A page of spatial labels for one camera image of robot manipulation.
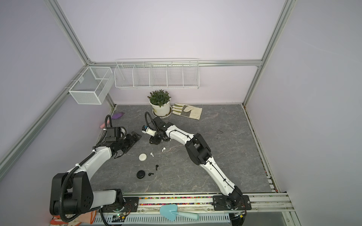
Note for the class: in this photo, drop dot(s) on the potted green plant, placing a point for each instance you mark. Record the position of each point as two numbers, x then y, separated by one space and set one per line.
160 102

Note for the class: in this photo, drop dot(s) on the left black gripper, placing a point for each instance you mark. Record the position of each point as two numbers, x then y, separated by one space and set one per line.
132 141

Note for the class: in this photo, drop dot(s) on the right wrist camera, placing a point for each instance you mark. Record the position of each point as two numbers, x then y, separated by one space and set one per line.
147 130

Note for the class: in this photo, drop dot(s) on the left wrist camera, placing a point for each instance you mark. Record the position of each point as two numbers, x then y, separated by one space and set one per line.
115 132

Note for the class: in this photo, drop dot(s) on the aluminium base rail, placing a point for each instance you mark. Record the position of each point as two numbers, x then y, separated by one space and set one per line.
202 203

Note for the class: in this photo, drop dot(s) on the red white work glove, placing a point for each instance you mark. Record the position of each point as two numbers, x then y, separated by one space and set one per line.
87 218

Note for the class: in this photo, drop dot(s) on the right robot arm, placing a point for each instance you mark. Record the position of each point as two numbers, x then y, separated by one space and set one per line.
200 154

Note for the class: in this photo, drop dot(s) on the beige gardening glove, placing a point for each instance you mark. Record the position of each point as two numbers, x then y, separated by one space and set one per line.
187 111

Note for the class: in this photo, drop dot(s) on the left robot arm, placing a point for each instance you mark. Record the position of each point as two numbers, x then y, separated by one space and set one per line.
71 192

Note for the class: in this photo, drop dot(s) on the white earbud charging case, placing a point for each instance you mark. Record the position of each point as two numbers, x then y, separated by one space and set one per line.
142 157

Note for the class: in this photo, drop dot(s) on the white mesh box basket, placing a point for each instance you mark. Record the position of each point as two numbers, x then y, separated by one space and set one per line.
93 85

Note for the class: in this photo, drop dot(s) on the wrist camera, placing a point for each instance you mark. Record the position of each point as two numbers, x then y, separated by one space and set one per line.
115 132
147 130

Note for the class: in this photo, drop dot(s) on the long white wire basket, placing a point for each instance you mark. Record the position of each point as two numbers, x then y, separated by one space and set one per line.
157 73

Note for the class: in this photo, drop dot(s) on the teal garden trowel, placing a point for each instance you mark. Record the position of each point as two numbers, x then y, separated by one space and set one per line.
170 212

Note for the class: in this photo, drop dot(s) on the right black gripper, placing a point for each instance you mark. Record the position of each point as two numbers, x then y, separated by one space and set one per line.
153 140

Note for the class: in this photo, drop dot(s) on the black earbud charging case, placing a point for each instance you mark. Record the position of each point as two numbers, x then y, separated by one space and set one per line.
141 174

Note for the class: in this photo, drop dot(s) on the purple pink brush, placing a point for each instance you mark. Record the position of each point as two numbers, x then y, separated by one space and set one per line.
115 116

